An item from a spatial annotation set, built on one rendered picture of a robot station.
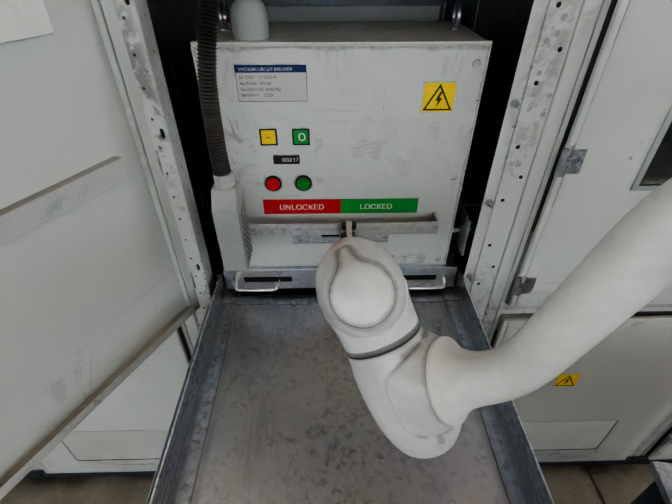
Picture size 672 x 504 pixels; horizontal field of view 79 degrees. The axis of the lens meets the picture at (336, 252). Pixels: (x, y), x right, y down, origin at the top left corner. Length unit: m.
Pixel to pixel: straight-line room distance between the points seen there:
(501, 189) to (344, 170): 0.30
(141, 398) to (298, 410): 0.64
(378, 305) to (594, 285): 0.19
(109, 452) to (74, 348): 0.84
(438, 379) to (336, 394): 0.36
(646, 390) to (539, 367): 1.09
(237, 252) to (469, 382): 0.49
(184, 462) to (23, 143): 0.53
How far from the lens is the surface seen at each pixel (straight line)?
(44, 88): 0.72
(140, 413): 1.41
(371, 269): 0.42
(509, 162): 0.83
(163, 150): 0.81
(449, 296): 1.02
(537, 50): 0.78
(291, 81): 0.76
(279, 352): 0.88
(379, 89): 0.77
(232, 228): 0.77
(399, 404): 0.51
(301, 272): 0.95
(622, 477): 1.96
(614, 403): 1.54
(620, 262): 0.39
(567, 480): 1.86
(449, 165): 0.85
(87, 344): 0.88
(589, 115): 0.83
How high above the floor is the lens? 1.53
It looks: 38 degrees down
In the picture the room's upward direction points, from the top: straight up
